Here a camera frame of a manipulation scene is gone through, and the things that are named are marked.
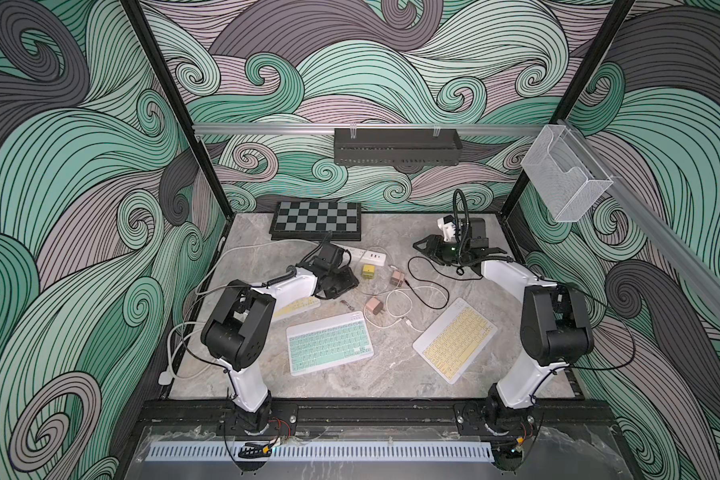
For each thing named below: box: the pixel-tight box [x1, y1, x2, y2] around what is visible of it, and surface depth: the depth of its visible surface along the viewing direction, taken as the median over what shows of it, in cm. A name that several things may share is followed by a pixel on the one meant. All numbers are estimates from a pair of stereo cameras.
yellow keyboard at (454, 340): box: [412, 297, 498, 385], surface depth 88 cm
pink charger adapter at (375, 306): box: [366, 297, 384, 315], surface depth 94 cm
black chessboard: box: [269, 201, 362, 241], surface depth 116 cm
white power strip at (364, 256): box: [330, 241, 386, 267], surface depth 106 cm
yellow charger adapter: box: [362, 264, 376, 280], surface depth 103 cm
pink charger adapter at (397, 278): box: [389, 270, 405, 287], surface depth 101 cm
